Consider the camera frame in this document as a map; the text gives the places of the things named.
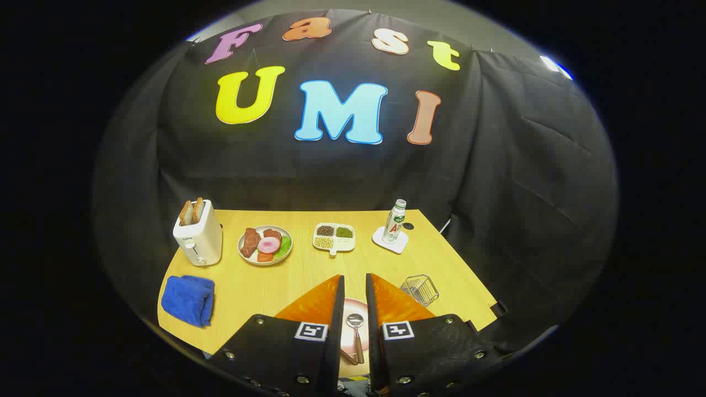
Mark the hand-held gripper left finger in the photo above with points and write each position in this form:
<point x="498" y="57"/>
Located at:
<point x="333" y="331"/>

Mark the blue folded towel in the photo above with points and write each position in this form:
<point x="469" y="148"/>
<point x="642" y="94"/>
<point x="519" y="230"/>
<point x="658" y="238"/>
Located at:
<point x="186" y="300"/>

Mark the small brown meat piece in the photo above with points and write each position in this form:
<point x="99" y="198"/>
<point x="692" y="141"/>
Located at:
<point x="272" y="234"/>

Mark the black table clamp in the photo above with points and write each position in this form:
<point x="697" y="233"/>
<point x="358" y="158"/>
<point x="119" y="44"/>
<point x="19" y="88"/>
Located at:
<point x="499" y="308"/>

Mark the pile of green beans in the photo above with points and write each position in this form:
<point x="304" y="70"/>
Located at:
<point x="344" y="232"/>

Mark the long brown meat piece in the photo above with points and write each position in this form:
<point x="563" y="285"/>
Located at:
<point x="250" y="241"/>

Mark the pink plate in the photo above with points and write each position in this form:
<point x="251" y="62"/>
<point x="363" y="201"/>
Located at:
<point x="346" y="333"/>

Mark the green lettuce leaf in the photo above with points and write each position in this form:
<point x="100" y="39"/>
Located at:
<point x="284" y="246"/>

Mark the toast slice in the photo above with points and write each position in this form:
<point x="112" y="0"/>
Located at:
<point x="186" y="214"/>
<point x="197" y="209"/>

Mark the pile of yellow soybeans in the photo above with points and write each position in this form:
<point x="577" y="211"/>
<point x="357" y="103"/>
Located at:
<point x="324" y="242"/>

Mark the white toaster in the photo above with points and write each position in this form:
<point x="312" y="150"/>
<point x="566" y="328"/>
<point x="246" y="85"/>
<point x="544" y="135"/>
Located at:
<point x="201" y="242"/>

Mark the black backdrop cloth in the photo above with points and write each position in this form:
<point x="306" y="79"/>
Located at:
<point x="276" y="165"/>

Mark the white drink bottle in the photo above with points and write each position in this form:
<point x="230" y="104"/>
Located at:
<point x="394" y="223"/>

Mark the orange carrot slice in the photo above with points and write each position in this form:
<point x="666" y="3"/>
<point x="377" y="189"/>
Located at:
<point x="265" y="257"/>

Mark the pink ham slice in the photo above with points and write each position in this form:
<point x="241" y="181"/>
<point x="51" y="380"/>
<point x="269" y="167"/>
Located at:
<point x="269" y="245"/>

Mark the pile of dark beans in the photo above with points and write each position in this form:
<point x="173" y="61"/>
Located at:
<point x="325" y="230"/>

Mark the white square coaster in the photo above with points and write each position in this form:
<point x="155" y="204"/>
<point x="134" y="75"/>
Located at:
<point x="400" y="242"/>

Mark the white divided dish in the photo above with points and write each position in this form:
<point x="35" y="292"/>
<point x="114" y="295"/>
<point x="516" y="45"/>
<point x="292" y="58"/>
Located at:
<point x="345" y="244"/>

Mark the white round food plate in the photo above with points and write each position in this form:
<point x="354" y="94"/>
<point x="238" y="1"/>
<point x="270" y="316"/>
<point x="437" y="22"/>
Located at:
<point x="247" y="260"/>

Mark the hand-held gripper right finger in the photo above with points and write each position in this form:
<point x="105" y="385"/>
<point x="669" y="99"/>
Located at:
<point x="374" y="331"/>

